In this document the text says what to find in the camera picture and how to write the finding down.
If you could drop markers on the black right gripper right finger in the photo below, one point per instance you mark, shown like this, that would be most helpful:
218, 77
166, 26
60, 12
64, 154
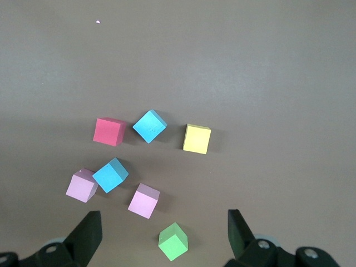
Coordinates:
250, 253

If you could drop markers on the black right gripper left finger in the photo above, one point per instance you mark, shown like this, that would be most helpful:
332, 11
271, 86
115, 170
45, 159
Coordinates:
78, 250

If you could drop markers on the pink foam cube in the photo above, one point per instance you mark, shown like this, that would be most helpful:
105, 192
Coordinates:
143, 201
80, 187

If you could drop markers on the blue foam cube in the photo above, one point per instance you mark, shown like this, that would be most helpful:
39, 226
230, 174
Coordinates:
109, 175
149, 126

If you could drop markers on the red foam cube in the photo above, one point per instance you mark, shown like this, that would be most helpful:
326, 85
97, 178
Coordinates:
108, 132

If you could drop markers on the yellow foam cube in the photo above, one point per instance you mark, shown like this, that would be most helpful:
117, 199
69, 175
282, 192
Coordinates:
197, 139

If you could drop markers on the green foam cube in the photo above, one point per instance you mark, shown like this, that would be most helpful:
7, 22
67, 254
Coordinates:
173, 243

